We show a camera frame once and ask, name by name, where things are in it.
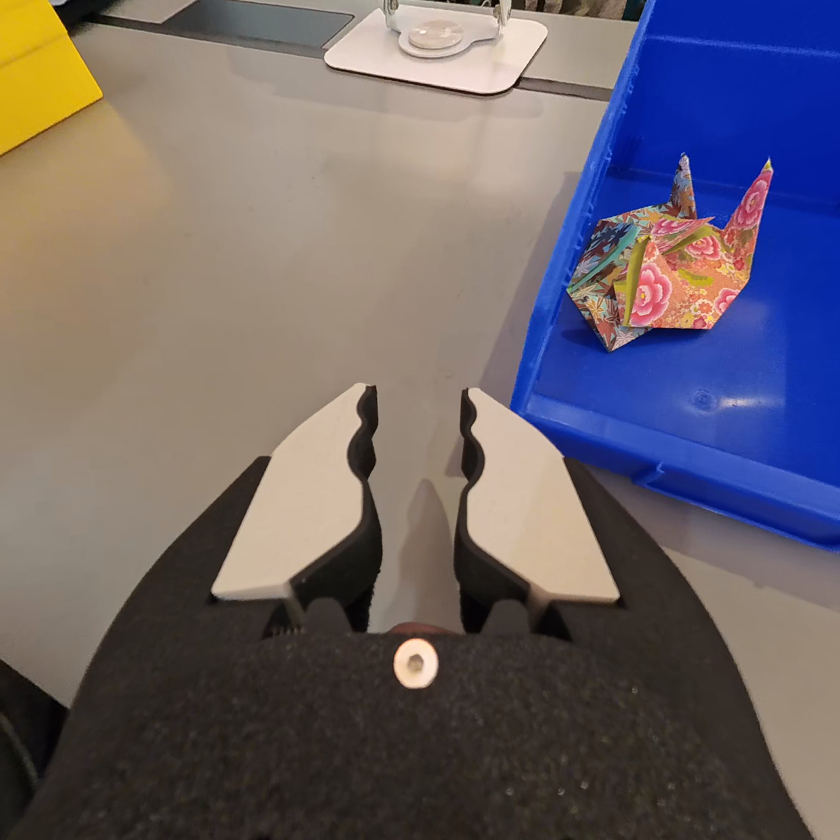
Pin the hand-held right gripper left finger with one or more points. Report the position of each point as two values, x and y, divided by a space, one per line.
295 512

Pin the pink floral origami dog face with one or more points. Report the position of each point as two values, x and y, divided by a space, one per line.
663 295

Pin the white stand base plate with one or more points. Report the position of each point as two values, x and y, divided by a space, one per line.
512 59

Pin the leaf-patterned origami dog face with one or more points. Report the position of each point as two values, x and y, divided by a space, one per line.
594 262

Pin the yellow box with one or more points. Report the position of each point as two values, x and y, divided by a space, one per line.
39 85

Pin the blue plastic bin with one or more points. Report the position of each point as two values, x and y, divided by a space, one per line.
754 407

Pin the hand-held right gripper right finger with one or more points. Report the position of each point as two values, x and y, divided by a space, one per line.
538 518

